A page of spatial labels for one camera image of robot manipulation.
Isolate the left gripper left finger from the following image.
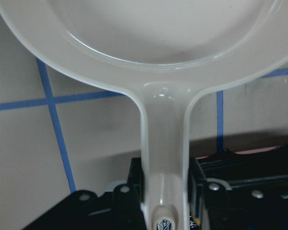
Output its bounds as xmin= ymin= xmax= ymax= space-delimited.
xmin=113 ymin=157 xmax=146 ymax=230

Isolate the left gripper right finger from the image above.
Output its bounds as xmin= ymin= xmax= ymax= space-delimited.
xmin=188 ymin=157 xmax=231 ymax=230

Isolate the beige plastic dustpan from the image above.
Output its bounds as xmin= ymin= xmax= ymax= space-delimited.
xmin=0 ymin=0 xmax=288 ymax=230

